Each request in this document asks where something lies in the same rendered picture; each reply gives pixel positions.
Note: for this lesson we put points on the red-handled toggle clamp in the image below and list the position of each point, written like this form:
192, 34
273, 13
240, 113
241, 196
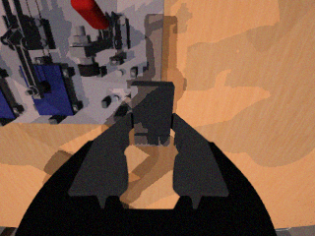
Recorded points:
36, 35

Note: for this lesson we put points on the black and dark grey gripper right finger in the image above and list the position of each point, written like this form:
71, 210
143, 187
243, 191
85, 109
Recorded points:
205, 174

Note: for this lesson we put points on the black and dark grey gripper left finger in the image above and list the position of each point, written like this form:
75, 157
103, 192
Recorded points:
94, 172

